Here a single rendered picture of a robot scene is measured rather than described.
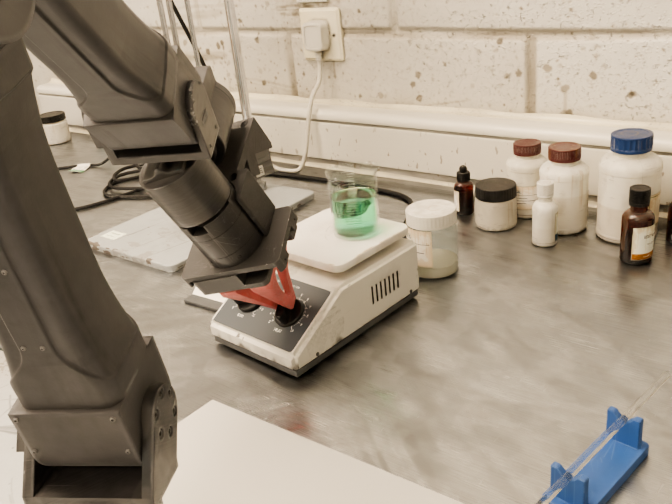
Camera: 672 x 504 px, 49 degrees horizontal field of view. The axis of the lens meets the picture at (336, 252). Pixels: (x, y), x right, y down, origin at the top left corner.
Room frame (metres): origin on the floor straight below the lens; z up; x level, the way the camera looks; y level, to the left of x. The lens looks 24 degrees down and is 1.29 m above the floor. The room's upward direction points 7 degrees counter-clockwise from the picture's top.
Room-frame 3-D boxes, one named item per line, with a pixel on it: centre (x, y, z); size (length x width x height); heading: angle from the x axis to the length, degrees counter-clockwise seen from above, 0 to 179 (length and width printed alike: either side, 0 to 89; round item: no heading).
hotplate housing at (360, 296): (0.71, 0.02, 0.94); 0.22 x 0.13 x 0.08; 135
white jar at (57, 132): (1.66, 0.60, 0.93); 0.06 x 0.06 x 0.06
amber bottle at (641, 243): (0.76, -0.34, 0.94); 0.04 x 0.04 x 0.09
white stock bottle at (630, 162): (0.83, -0.36, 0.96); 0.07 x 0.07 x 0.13
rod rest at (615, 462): (0.41, -0.17, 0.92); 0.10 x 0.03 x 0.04; 131
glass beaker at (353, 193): (0.72, -0.03, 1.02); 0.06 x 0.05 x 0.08; 103
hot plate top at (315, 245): (0.73, 0.00, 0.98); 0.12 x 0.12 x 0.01; 45
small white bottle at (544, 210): (0.83, -0.26, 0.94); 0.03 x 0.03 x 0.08
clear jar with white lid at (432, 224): (0.79, -0.11, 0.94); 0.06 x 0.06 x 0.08
